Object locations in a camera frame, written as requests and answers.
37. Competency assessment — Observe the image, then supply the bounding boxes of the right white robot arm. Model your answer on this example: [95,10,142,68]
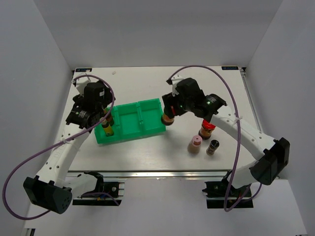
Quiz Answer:
[162,78,290,196]

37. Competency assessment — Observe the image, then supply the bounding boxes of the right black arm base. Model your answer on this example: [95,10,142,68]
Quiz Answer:
[202,181,253,209]

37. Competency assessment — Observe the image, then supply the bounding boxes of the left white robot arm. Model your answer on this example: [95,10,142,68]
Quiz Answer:
[23,79,113,214]

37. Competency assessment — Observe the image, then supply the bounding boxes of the pink-cap spice shaker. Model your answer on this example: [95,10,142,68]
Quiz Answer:
[188,135,203,154]

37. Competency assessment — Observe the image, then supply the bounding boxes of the left blue table label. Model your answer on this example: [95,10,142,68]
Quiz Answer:
[75,68,92,73]

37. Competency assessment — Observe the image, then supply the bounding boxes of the black-cap pepper grinder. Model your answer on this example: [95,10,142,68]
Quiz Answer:
[206,140,220,156]

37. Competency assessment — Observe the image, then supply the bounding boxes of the right blue table label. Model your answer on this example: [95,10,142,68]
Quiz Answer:
[221,66,239,70]

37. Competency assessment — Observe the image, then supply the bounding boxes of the red-lid sauce jar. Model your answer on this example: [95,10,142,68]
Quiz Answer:
[198,119,216,140]
[161,106,176,126]

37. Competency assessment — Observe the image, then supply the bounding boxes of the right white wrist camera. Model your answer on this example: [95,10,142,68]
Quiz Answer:
[166,74,183,96]

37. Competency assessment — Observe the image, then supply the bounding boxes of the yellow-cap brown sauce bottle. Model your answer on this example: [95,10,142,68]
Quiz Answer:
[104,107,114,126]

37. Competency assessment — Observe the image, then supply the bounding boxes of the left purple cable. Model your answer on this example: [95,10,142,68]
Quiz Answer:
[2,74,115,220]

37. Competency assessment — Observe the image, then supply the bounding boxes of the aluminium front rail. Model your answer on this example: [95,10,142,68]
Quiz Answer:
[66,169,237,179]

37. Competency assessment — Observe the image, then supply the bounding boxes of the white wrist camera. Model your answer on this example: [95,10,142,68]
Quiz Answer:
[166,74,183,96]
[72,77,91,96]

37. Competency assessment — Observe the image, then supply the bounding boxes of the green three-compartment plastic tray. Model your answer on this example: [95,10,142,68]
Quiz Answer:
[94,98,166,145]

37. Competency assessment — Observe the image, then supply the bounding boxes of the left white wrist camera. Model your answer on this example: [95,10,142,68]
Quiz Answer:
[72,77,91,96]

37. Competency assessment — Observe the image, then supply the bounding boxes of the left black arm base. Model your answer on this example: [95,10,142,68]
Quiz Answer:
[72,171,125,207]

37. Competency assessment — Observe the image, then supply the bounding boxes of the small yellow-label white-cap bottle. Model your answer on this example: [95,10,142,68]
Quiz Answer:
[101,119,114,137]

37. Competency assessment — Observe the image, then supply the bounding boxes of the blue table label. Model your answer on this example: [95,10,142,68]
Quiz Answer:
[75,68,92,73]
[221,66,239,70]

